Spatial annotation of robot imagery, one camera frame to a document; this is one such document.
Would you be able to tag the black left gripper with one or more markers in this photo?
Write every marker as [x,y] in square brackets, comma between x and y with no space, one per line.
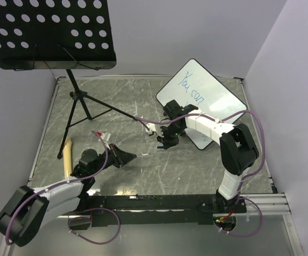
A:
[120,157]

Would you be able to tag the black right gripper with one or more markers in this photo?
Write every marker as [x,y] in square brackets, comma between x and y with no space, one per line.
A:
[166,141]

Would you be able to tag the white whiteboard black frame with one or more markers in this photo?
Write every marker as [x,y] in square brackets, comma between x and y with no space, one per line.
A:
[194,84]

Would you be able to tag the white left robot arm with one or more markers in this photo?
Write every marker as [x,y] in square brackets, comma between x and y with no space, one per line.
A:
[29,209]

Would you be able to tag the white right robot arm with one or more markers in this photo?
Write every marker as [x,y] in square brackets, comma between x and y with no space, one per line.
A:
[237,146]

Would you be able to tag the black perforated music stand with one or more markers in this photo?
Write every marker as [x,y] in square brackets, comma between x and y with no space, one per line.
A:
[51,35]

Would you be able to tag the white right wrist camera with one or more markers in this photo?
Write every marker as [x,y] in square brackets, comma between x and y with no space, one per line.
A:
[154,129]

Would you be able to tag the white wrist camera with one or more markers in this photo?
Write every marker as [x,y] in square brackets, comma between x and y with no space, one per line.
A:
[104,136]
[154,129]

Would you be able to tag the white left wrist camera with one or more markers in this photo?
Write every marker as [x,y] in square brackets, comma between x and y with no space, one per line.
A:
[104,136]

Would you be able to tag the beige wooden handle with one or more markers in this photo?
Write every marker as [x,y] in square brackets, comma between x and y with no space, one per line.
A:
[67,158]

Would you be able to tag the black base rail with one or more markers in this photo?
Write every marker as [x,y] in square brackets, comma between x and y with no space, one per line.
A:
[156,209]

